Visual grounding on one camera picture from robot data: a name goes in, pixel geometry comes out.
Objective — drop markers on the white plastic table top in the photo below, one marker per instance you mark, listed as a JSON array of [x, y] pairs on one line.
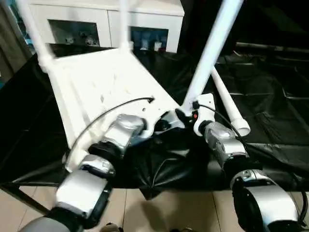
[[96, 79]]

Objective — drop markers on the black metal workbench leg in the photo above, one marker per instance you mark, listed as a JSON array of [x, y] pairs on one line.
[[24, 198]]

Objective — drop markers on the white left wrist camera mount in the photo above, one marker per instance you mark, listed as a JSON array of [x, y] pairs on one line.
[[154, 111]]

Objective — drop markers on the white plastic table leg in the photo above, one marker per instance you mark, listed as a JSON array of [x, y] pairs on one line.
[[125, 24], [229, 101], [36, 31], [212, 48]]

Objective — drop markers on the white cabinet with glass doors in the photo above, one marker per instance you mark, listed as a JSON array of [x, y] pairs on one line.
[[72, 12]]

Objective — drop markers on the black plastic mat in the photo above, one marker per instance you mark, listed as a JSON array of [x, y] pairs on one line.
[[265, 108]]

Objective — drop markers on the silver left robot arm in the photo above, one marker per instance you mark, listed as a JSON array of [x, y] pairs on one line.
[[79, 191]]

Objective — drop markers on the dark rounded robot foot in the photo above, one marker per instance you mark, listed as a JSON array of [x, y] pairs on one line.
[[111, 228]]

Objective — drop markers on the grey curtain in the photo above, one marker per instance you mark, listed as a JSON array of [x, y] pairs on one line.
[[9, 48]]

